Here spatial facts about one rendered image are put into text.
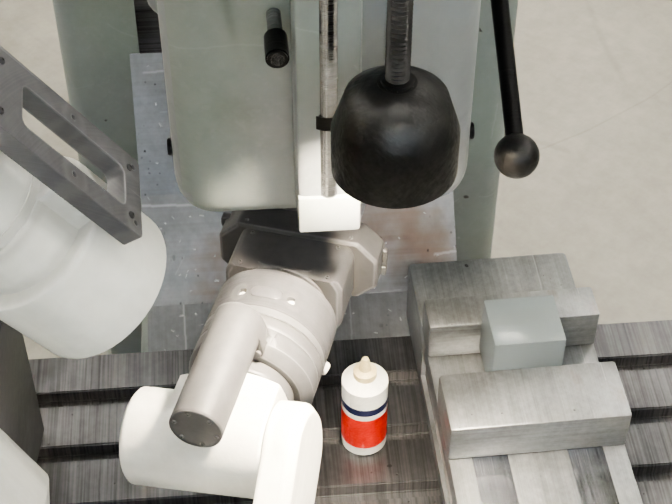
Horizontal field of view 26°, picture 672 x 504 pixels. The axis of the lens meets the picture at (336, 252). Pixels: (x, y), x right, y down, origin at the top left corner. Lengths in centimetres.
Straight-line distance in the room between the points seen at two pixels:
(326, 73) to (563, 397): 45
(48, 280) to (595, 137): 264
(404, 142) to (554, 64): 255
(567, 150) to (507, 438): 193
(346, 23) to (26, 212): 36
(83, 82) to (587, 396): 61
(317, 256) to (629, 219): 195
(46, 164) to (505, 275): 90
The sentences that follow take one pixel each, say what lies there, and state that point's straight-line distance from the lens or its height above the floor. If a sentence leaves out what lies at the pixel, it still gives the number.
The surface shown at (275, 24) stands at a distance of 86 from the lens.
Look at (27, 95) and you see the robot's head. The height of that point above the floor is 168.
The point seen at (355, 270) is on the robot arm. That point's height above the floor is 124.
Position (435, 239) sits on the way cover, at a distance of 151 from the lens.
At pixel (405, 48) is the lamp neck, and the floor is 154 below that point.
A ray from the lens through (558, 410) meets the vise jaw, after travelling 120.
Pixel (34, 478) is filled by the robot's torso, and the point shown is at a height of 150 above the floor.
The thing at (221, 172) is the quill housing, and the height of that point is 136.
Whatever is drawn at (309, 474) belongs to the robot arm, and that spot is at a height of 124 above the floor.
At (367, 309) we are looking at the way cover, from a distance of 149.
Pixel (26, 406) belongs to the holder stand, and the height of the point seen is 103.
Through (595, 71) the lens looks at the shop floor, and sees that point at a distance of 331.
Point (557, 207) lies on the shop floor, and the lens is 295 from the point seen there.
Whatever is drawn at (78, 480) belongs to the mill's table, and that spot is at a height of 96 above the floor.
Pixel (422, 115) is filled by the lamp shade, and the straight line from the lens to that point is 78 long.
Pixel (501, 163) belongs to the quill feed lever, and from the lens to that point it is 95.
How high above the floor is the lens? 200
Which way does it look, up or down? 45 degrees down
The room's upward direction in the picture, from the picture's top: straight up
